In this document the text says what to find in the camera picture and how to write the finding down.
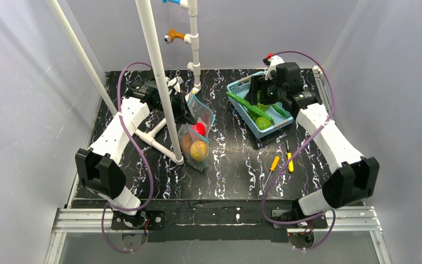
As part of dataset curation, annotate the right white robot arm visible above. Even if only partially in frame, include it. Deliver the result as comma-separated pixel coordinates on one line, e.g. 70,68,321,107
246,62,380,221

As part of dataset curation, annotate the red tomato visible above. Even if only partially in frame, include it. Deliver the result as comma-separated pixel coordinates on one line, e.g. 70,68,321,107
193,123,206,136

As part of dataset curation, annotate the orange webcam on pipe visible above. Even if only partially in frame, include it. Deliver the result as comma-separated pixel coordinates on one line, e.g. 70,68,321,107
164,28,185,44

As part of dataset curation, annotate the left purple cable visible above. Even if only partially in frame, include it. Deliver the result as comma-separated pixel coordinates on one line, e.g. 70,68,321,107
101,62,155,254

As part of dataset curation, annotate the thin green bean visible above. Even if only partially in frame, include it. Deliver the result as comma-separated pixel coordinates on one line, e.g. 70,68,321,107
271,104,290,119

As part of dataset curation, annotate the long green cucumber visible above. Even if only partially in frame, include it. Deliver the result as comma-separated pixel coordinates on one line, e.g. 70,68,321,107
226,91,273,122

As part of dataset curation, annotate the green grape bunch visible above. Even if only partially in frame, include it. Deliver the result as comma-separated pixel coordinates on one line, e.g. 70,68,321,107
257,103,270,112

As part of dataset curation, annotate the yellow lemon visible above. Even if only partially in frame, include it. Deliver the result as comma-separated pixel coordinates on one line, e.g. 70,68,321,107
190,141,208,162

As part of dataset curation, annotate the yellow handled screwdriver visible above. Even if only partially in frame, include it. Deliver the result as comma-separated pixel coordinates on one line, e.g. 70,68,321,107
286,140,295,173

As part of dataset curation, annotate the orange handled screwdriver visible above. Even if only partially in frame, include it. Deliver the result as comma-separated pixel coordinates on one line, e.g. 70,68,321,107
262,156,280,190

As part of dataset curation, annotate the light blue plastic basket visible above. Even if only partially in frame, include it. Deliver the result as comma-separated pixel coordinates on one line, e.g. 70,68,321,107
226,71,294,139

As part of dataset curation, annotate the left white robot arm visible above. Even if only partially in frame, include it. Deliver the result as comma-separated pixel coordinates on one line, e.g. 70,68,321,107
75,70,163,216

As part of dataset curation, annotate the purple cable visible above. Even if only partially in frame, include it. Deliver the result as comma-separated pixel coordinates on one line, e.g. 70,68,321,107
101,62,155,254
261,51,337,252

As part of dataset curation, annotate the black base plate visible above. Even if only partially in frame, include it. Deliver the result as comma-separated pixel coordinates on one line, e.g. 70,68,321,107
109,198,328,243

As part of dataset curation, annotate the aluminium rail frame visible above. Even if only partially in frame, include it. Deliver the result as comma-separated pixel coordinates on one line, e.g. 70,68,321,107
46,201,391,263

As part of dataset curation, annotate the clear zip top bag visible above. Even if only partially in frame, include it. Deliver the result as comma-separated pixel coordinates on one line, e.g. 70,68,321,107
178,95,215,172

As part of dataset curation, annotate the blue clip on pipe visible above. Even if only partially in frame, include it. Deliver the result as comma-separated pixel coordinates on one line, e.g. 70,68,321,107
162,0,181,5

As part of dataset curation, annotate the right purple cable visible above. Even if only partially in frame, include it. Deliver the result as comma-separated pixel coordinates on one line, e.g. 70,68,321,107
261,51,337,252

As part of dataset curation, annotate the light green vegetable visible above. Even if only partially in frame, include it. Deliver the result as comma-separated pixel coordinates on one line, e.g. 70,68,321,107
255,117,272,130

